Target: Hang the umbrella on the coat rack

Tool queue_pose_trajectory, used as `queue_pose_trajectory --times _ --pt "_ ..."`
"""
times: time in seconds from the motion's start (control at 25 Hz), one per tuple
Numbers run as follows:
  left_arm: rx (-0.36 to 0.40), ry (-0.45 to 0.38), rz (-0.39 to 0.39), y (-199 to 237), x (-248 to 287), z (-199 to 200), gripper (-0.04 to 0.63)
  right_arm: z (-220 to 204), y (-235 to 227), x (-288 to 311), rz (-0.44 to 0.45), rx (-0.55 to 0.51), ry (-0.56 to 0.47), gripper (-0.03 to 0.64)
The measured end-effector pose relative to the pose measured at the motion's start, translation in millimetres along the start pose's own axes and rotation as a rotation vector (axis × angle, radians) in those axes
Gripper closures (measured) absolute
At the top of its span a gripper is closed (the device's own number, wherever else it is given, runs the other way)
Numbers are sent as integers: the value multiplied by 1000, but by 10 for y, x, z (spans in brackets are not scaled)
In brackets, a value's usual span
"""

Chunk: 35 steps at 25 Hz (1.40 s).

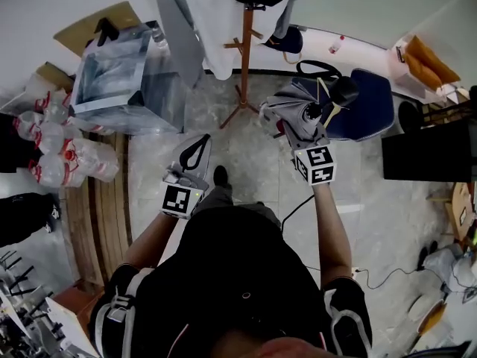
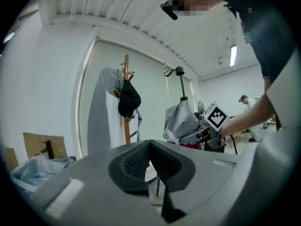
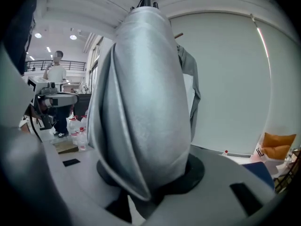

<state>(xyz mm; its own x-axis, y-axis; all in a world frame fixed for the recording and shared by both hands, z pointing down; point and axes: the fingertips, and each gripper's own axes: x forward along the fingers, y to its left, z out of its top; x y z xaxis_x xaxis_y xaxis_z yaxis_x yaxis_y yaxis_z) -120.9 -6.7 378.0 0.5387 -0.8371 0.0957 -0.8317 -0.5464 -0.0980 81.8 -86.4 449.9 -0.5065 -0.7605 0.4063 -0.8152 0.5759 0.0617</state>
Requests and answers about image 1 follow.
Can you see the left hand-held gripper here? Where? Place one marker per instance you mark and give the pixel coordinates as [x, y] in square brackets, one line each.
[178, 200]

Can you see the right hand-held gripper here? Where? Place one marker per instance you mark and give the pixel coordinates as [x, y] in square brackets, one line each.
[316, 164]

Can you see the grey umbrella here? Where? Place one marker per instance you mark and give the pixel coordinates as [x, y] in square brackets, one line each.
[298, 101]

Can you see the wooden coat rack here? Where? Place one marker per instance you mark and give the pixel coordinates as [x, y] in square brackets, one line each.
[244, 62]

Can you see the person's right forearm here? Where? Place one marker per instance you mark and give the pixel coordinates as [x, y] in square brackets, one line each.
[329, 229]

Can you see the person's left forearm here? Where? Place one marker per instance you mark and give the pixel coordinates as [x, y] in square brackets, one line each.
[149, 241]

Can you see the grey coat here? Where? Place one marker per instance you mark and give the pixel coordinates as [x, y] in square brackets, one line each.
[177, 24]

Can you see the person's black shoe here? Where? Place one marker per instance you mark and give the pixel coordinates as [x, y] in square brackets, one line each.
[221, 175]

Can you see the person's grey trouser leg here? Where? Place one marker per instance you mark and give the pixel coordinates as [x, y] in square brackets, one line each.
[220, 198]

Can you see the dark blue padded chair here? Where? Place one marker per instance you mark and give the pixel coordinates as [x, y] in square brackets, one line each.
[367, 104]

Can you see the clear plastic storage box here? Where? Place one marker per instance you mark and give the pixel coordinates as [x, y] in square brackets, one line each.
[123, 84]

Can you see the black round stool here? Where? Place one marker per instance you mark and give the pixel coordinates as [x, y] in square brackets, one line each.
[410, 116]

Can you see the wooden bench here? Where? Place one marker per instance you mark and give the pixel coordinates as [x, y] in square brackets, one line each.
[100, 207]

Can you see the black box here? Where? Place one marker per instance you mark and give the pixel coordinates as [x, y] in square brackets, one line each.
[428, 151]

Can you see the clear plastic bottle red cap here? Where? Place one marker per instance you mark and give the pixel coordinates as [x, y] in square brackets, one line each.
[336, 45]

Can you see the white open box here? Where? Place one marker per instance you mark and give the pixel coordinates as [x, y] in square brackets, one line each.
[404, 77]

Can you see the white garment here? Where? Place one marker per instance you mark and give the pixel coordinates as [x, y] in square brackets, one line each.
[223, 32]

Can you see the small dark blue bag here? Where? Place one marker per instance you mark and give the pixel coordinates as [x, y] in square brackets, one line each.
[288, 39]

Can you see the person's black shirt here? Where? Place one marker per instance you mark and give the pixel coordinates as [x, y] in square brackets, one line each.
[231, 282]

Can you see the pack of clear water bottles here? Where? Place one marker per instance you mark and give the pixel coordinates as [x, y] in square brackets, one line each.
[59, 144]

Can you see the orange cushions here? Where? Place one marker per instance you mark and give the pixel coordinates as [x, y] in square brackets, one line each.
[428, 63]

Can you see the brown cardboard sheet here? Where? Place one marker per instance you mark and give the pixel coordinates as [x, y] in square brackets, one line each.
[85, 24]

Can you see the white plastic bag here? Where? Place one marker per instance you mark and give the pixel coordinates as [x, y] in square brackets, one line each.
[452, 267]

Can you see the black bag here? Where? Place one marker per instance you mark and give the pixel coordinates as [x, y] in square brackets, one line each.
[22, 216]

